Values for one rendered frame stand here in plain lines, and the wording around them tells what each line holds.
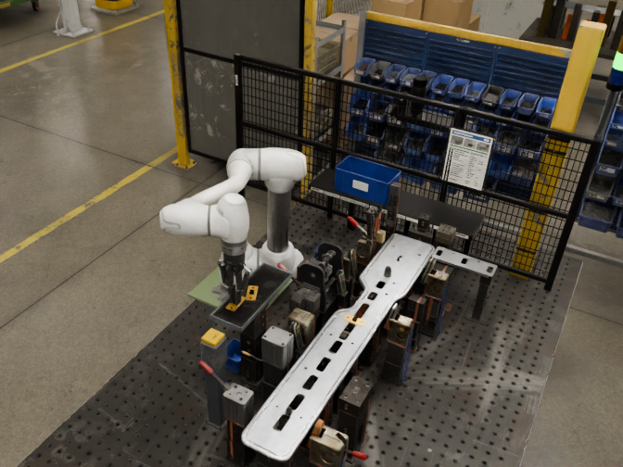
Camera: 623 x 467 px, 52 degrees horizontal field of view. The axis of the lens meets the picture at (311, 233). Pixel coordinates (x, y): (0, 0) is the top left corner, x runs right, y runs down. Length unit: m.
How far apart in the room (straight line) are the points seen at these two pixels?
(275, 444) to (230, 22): 3.38
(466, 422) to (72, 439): 1.53
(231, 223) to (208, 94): 3.20
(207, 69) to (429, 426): 3.39
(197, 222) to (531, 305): 1.86
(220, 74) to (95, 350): 2.30
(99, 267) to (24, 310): 0.57
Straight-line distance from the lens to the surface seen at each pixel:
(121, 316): 4.16
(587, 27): 2.93
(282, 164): 2.57
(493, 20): 9.13
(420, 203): 3.30
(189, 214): 2.08
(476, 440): 2.67
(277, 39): 4.66
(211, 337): 2.28
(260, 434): 2.20
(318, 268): 2.53
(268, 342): 2.33
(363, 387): 2.31
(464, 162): 3.20
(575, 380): 4.07
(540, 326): 3.23
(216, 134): 5.31
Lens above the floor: 2.75
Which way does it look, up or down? 35 degrees down
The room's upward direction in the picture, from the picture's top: 3 degrees clockwise
